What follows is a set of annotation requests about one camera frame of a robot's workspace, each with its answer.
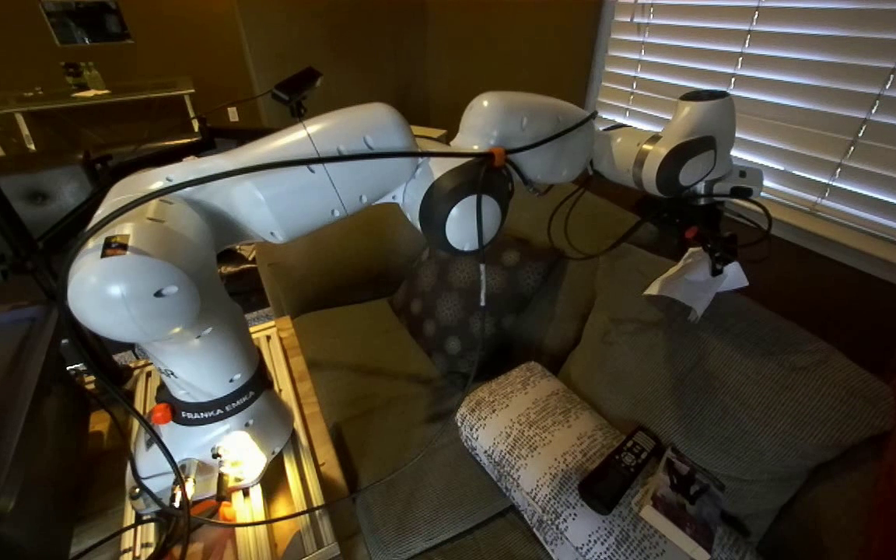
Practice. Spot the white window sill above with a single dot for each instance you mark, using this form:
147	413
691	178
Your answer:
841	243

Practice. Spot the white wall shelf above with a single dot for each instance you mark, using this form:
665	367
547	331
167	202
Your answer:
84	98

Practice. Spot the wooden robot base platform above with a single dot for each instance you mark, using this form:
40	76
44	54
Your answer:
301	476

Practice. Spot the dark red magazine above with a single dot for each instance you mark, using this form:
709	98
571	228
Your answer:
691	501

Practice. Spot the small grey sofa back cushion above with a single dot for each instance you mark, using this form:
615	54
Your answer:
574	269

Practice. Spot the black camera on stand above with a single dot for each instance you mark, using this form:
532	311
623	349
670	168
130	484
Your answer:
296	84

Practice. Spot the white window blinds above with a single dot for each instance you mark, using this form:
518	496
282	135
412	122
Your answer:
832	103

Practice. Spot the grey fabric sofa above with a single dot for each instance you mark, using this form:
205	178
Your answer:
388	413

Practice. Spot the white black-dotted pillow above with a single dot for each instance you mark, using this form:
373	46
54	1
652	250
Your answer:
529	445

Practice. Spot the framed wall picture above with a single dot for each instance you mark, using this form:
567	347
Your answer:
82	18

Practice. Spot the small olive back cushion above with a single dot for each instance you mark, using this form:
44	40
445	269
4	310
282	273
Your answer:
769	383

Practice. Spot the black remote control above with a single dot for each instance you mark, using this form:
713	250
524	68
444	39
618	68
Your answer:
623	466

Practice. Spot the dark floral throw pillow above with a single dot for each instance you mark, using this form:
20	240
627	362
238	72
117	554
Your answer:
459	305

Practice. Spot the white cloth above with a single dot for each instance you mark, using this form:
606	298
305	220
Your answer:
697	283

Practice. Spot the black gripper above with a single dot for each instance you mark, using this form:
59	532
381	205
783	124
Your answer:
703	219

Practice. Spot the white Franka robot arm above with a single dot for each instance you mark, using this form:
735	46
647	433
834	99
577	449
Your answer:
292	176

